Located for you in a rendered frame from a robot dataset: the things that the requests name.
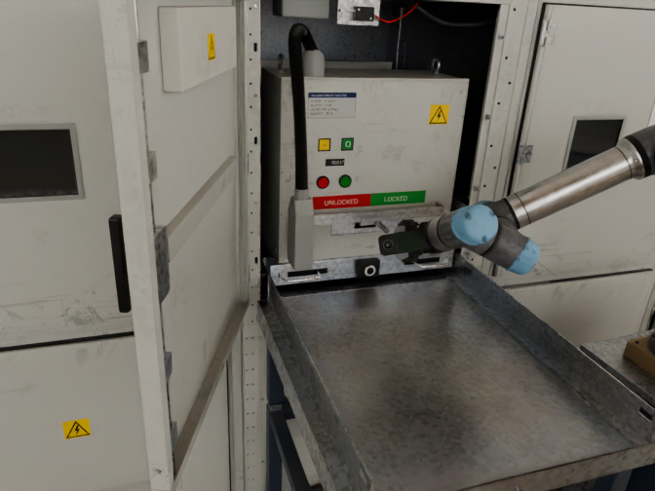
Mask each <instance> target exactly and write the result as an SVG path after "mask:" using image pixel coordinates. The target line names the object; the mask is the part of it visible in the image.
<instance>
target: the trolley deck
mask: <svg viewBox="0 0 655 491"><path fill-rule="evenodd" d="M284 300H285V302H286V304H287V306H288V307H289V310H290V312H291V314H292V316H293V318H294V320H295V322H296V324H297V326H298V328H299V330H300V332H301V334H302V336H303V338H304V340H305V342H306V344H307V346H308V348H309V350H310V352H311V354H312V356H313V358H314V360H315V362H316V364H317V365H318V367H319V369H320V371H321V373H322V375H323V377H324V379H325V381H326V383H327V386H328V388H329V390H330V392H331V394H332V396H333V398H334V400H335V402H336V404H337V406H338V408H339V410H340V412H341V414H342V416H343V418H344V420H345V422H346V424H347V426H348V428H349V430H350V432H351V434H352V436H353V438H354V439H355V441H356V443H357V445H358V447H359V449H360V451H361V453H362V455H363V457H364V459H365V461H366V464H367V466H368V468H369V470H370V472H371V474H372V476H373V478H374V480H375V482H376V484H377V486H378V488H379V490H380V491H517V490H516V487H517V486H520V487H521V488H522V490H523V491H550V490H554V489H558V488H561V487H565V486H568V485H572V484H576V483H580V482H584V481H588V480H592V479H595V478H599V477H603V476H607V475H611V474H614V473H617V472H624V471H628V470H632V469H636V468H640V467H643V466H647V465H651V464H654V463H655V432H654V434H653V436H652V439H651V441H652V443H649V444H645V445H641V446H638V447H634V446H632V445H631V444H630V443H629V442H628V441H627V440H626V439H625V438H624V437H622V436H621V435H620V434H619V433H618V432H617V431H616V430H615V429H613V428H612V427H611V426H610V425H609V424H608V423H607V422H606V421H605V420H603V419H602V418H601V417H600V416H599V415H598V414H597V413H596V412H595V411H594V410H593V409H592V408H591V407H590V406H589V405H588V404H587V403H586V402H585V401H583V400H582V399H581V398H579V397H578V396H577V395H576V394H575V393H573V392H572V391H571V390H570V389H569V388H568V387H567V386H566V385H565V384H564V383H562V382H561V380H560V379H559V378H558V377H557V376H556V375H555V374H553V373H552V372H551V371H550V370H549V369H548V368H547V367H546V366H545V365H543V364H542V363H541V362H540V361H539V360H538V359H537V358H536V357H534V356H533V355H532V354H531V353H530V352H529V351H528V350H527V349H526V348H525V347H523V346H522V345H521V344H520V343H519V342H518V341H517V340H516V339H515V338H513V337H512V336H511V335H510V334H509V333H508V332H507V331H506V330H505V329H503V328H502V327H501V326H500V325H499V324H498V323H497V322H496V321H495V320H493V319H492V318H491V317H490V316H489V315H488V314H487V313H486V312H485V311H483V310H482V309H481V308H480V307H479V306H478V305H477V304H476V303H475V302H473V301H472V300H471V299H470V298H469V297H468V296H467V295H466V294H465V293H463V292H462V291H461V290H460V289H459V288H458V287H457V286H456V285H455V284H454V283H452V282H451V281H450V280H442V281H433V282H425V283H408V284H400V285H391V286H382V287H374V288H366V289H357V290H348V291H339V292H332V293H323V294H314V295H305V296H296V297H289V298H284ZM257 320H258V323H259V325H260V328H261V331H262V333H263V336H264V338H265V341H266V343H267V346H268V349H269V351H270V354H271V356H272V359H273V361H274V363H275V365H276V368H277V371H278V373H279V376H280V378H281V381H282V383H283V386H284V389H285V391H286V394H287V396H288V399H289V403H290V406H291V408H292V411H293V413H294V416H295V418H296V421H297V424H298V426H299V428H300V430H301V433H302V435H303V438H304V441H305V443H306V446H307V448H308V451H309V453H310V456H311V459H312V461H313V464H314V466H315V469H316V471H317V474H318V476H319V479H320V481H321V483H322V486H323V488H324V491H353V489H352V486H351V484H350V482H349V480H348V477H347V475H346V473H345V471H344V469H343V467H342V465H341V463H340V461H339V458H338V456H337V454H336V452H335V449H334V447H333V445H332V443H331V440H330V438H329V436H328V433H327V430H326V428H325V426H324V424H323V421H322V419H321V417H320V415H319V412H318V410H317V408H316V406H315V403H314V401H313V399H312V398H311V396H310V393H309V391H308V389H307V387H306V384H305V382H304V380H303V378H302V375H301V373H300V371H299V369H298V367H297V364H296V362H295V360H294V358H293V355H292V353H291V351H290V349H289V345H288V343H287V341H286V339H285V336H284V334H283V332H282V330H281V328H280V326H279V324H278V322H277V319H276V317H275V315H274V313H273V311H272V308H271V306H270V304H269V302H268V300H262V301H258V300H257Z"/></svg>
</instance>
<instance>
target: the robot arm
mask: <svg viewBox="0 0 655 491"><path fill-rule="evenodd" d="M654 174H655V125H652V126H650V127H647V128H644V129H642V130H639V131H637V132H633V133H631V134H629V135H627V136H625V137H623V138H621V139H619V140H618V143H617V145H616V146H615V147H613V148H611V149H609V150H607V151H604V152H602V153H600V154H598V155H596V156H594V157H592V158H590V159H588V160H586V161H584V162H582V163H579V164H577V165H575V166H573V167H571V168H569V169H566V170H563V171H561V172H559V173H557V174H554V175H552V176H550V177H548V178H546V179H544V180H541V181H539V182H537V183H535V184H533V185H531V186H529V187H526V188H524V189H522V190H520V191H518V192H517V193H514V194H512V195H510V196H508V197H506V198H504V199H502V200H500V201H497V202H495V203H494V202H492V201H488V200H484V201H479V202H477V203H476V204H474V205H473V206H465V207H462V208H460V209H457V210H455V211H452V212H448V211H447V210H446V211H445V212H444V215H440V216H437V217H435V218H434V219H431V220H430V221H427V222H421V223H420V224H419V223H418V222H414V220H412V219H405V220H402V221H401V222H400V223H399V224H398V226H397V227H396V229H395V231H394V233H393V234H388V235H382V236H380V237H379V238H378V243H379V249H380V253H381V254H382V255H384V256H388V255H394V254H395V256H396V257H397V258H398V259H399V260H401V261H402V262H405V263H413V262H416V261H417V260H418V257H419V256H420V255H423V253H431V254H433V253H442V252H446V251H451V250H452V249H457V248H460V247H465V248H467V249H469V250H470V251H472V252H474V253H476V254H478V255H480V256H481V257H483V258H485V259H487V260H489V261H491V262H493V263H495V264H497V265H499V266H501V267H503V268H505V270H506V271H508V270H509V271H511V272H513V273H515V274H517V275H524V274H526V273H528V272H529V271H531V270H532V269H533V267H534V266H535V265H536V263H537V261H538V259H539V256H540V247H539V245H538V244H536V243H535V242H533V241H532V240H531V239H530V238H528V237H526V236H524V235H522V234H521V233H520V232H519V231H518V229H520V228H522V227H524V226H527V225H529V224H531V223H533V222H536V221H538V220H540V219H542V218H545V217H547V216H549V215H551V214H553V213H556V212H558V211H560V210H562V209H565V208H568V207H570V206H573V205H575V204H577V203H579V202H582V201H584V200H586V199H588V198H590V197H592V196H594V195H596V194H598V193H601V192H603V191H605V190H607V189H610V188H612V187H614V186H616V185H618V184H621V183H623V182H625V181H627V180H630V179H632V178H634V179H637V180H642V179H643V178H645V177H648V176H650V175H654Z"/></svg>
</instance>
